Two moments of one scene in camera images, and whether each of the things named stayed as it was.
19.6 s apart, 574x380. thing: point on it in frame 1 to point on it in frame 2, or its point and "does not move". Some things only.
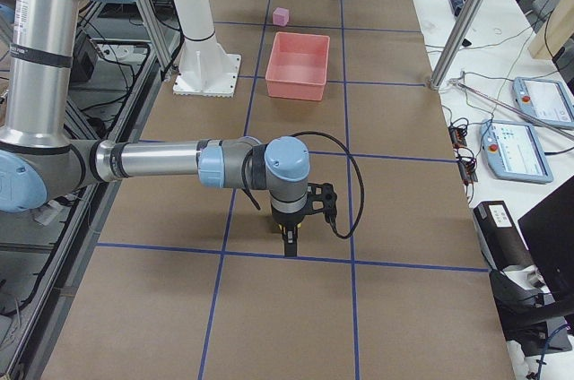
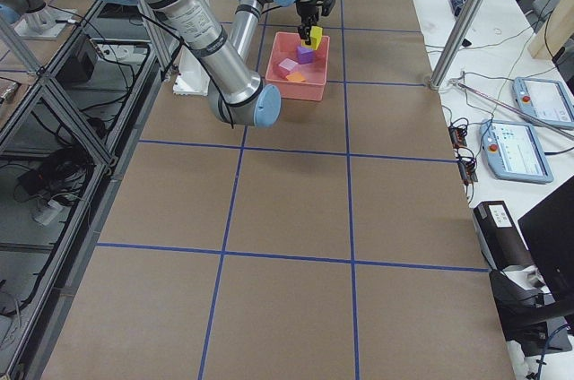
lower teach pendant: [514, 151] does not move
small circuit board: [456, 136] does not move
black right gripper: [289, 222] to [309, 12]
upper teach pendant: [545, 99] does not move
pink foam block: [281, 17] to [286, 67]
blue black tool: [456, 4] does not move
